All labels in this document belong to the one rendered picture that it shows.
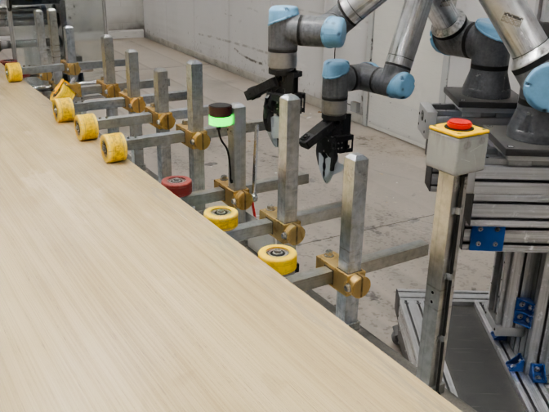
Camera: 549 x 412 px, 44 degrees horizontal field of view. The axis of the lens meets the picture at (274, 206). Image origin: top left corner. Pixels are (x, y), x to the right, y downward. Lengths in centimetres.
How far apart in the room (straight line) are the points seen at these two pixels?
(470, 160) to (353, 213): 34
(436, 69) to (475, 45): 290
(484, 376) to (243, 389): 142
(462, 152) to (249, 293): 45
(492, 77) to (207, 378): 151
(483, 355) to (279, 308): 133
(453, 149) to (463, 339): 145
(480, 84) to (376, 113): 354
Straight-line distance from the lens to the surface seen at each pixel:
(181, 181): 181
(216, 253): 141
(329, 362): 109
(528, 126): 183
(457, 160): 114
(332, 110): 199
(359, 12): 183
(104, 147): 199
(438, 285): 126
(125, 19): 1079
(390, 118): 563
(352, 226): 142
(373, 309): 305
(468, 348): 248
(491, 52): 227
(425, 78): 528
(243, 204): 183
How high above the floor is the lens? 151
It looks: 22 degrees down
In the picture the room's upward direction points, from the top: 1 degrees clockwise
